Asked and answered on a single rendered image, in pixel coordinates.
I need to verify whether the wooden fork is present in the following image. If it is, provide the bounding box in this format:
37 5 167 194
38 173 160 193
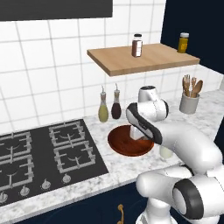
190 76 197 98

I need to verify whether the grey utensil pot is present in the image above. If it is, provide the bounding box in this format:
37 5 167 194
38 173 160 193
178 92 201 116

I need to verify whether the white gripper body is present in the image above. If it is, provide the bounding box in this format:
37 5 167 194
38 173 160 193
129 124 144 141

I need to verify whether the brown wooden bowl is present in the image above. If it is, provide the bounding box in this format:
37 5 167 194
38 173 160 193
107 124 155 158

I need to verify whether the navy cupboard door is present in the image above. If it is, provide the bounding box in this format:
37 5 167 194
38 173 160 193
14 179 152 224

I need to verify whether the wooden wall shelf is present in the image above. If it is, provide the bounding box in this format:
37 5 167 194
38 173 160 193
87 43 201 77

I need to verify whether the black range hood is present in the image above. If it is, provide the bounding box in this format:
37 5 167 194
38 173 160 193
0 0 114 22

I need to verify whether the black gas hob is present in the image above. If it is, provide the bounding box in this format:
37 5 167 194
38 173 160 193
0 118 110 209

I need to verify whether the yellow spice jar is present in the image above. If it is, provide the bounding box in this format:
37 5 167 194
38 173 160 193
177 31 190 54

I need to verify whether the wooden spoon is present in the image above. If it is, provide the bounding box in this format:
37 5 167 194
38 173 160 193
191 80 205 99

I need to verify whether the wooden slotted spatula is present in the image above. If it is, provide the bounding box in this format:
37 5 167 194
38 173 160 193
182 73 192 97

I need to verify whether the navy tall cabinet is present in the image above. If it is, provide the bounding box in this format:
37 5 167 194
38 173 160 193
160 0 224 75

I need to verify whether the dark brown vinegar bottle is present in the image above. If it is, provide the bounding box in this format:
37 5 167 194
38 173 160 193
110 82 123 120

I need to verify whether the brown spice jar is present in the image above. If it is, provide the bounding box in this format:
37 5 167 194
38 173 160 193
131 33 144 59

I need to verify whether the gold cupboard handle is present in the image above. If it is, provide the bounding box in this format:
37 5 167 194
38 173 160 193
116 203 125 224

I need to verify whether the silver hob knob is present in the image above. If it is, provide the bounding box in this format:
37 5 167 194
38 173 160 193
19 185 31 198
0 192 9 205
61 173 73 185
40 178 53 191

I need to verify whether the pale lemonade glass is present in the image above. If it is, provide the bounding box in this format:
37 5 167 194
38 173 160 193
158 144 175 160

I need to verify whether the yellow-green oil bottle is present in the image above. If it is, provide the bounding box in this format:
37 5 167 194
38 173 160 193
97 84 109 123

